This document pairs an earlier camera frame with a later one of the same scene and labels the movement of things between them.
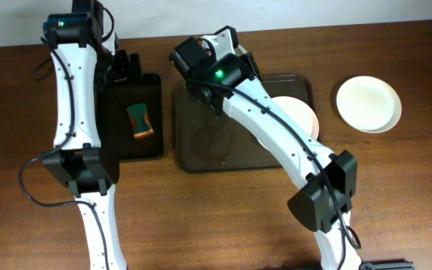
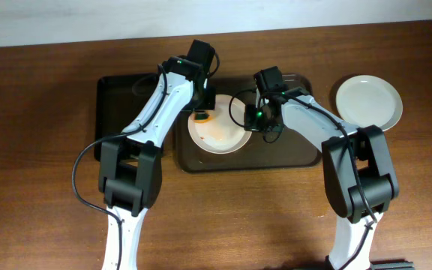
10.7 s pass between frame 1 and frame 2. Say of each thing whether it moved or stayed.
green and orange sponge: moved
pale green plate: moved
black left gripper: moved
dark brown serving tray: stayed
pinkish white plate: moved
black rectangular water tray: stayed
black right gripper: moved
